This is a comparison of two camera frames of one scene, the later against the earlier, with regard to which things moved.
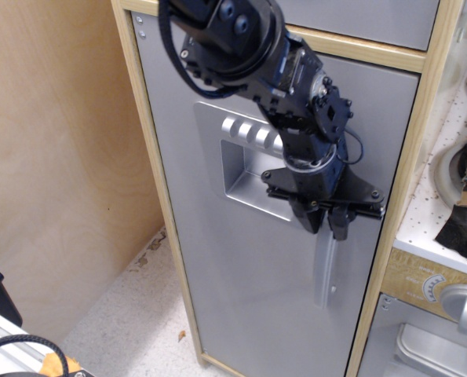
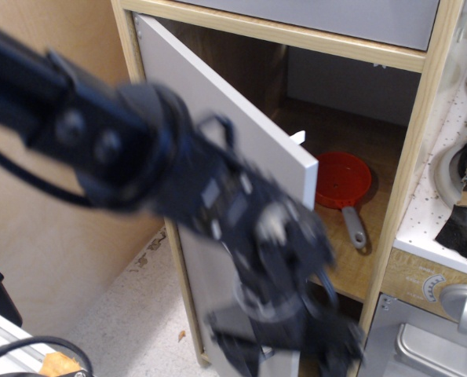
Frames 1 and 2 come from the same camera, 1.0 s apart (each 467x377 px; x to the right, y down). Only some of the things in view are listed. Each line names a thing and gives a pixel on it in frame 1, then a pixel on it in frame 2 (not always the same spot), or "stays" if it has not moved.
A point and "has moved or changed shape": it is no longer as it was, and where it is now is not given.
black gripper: x=336 y=185 → x=293 y=309
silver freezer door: x=404 y=23 stays
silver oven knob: x=465 y=304 stays
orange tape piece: x=52 y=366 stays
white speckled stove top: x=461 y=110 stays
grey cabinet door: x=271 y=298 has moved or changed shape
